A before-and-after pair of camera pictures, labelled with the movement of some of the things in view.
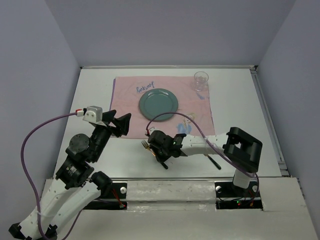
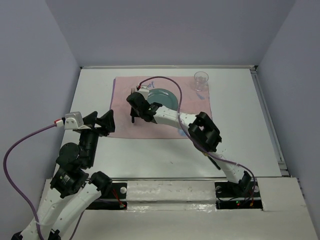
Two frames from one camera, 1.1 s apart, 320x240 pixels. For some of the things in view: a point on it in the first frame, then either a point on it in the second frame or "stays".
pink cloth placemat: (194, 115) stays
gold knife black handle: (213, 162) stays
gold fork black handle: (148, 147) -> (132, 90)
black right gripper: (161, 158) -> (133, 113)
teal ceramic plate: (157, 101) stays
